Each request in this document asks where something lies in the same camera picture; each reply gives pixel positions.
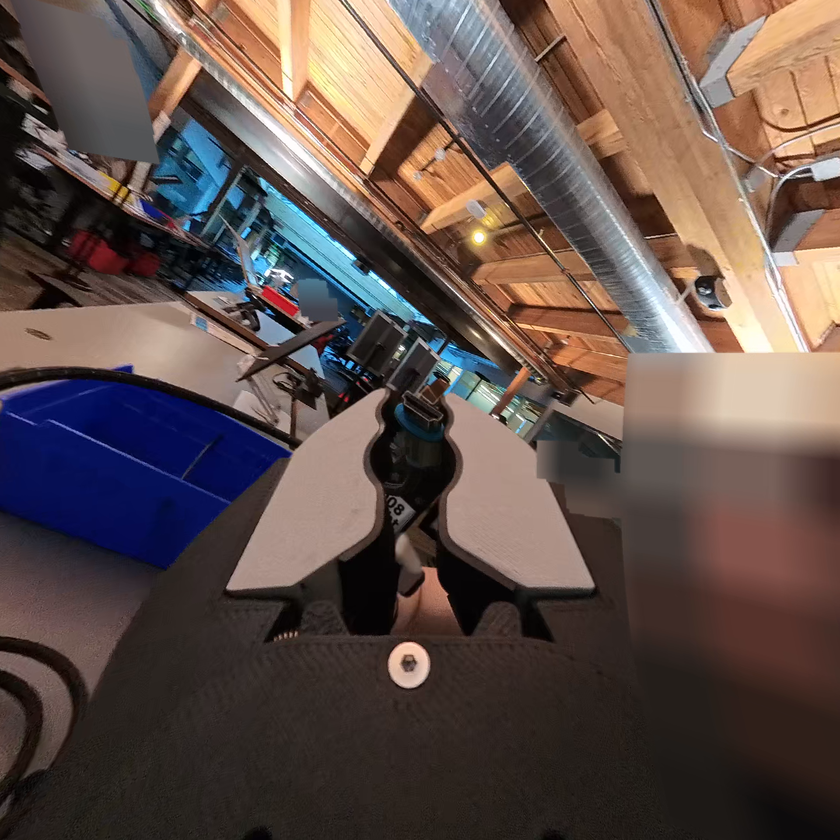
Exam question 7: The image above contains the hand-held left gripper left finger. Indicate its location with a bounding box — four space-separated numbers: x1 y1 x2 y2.
226 388 398 632

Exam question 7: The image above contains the red plastic tray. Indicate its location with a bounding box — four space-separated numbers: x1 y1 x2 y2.
259 285 307 315

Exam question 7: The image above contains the silver spiral ceiling duct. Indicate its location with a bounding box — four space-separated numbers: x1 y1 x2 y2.
387 0 714 355

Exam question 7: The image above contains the blue plastic bin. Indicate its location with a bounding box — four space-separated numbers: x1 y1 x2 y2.
0 377 293 571

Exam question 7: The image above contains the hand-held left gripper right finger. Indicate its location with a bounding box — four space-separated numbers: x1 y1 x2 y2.
434 394 598 634

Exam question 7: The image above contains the black ceiling camera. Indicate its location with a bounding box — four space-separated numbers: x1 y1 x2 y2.
692 276 733 311

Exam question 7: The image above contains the grey panel on stand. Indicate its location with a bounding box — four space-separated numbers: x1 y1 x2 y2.
346 311 408 380
387 338 442 393

